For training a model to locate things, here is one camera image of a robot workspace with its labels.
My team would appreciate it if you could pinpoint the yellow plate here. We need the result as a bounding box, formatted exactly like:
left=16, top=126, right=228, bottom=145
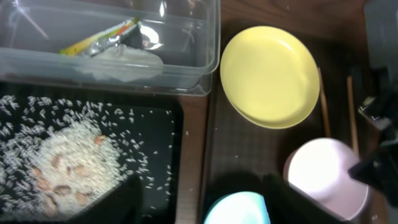
left=220, top=26, right=320, bottom=129

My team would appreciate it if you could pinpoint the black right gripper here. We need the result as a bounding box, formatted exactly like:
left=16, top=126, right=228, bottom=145
left=348, top=68, right=397, bottom=207

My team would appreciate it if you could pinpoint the rice pile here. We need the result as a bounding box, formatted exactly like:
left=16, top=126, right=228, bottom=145
left=1, top=95, right=176, bottom=222

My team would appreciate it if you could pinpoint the dark brown serving tray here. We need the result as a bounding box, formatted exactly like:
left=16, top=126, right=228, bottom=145
left=198, top=29, right=376, bottom=221

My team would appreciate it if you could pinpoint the light blue bowl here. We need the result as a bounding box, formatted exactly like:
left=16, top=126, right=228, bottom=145
left=203, top=191, right=271, bottom=224

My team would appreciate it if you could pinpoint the wooden chopstick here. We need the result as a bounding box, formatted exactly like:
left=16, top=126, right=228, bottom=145
left=346, top=76, right=359, bottom=156
left=318, top=67, right=331, bottom=138

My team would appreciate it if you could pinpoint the green orange snack wrapper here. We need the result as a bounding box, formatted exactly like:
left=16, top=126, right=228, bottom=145
left=59, top=17, right=139, bottom=57

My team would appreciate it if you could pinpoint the clear plastic waste bin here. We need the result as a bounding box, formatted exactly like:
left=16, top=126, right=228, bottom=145
left=1, top=0, right=221, bottom=96

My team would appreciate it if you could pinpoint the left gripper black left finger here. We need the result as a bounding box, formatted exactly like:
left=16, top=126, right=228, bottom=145
left=67, top=175, right=144, bottom=224

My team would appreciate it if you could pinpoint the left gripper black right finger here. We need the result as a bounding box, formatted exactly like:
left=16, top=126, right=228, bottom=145
left=262, top=174, right=345, bottom=224

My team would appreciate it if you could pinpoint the grey dishwasher rack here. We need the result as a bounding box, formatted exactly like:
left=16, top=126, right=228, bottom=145
left=364, top=0, right=397, bottom=73

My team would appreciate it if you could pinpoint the black food waste tray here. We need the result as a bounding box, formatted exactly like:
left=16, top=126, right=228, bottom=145
left=1, top=82, right=183, bottom=223

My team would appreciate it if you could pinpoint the white napkin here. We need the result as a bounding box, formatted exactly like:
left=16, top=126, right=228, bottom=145
left=76, top=44, right=164, bottom=83

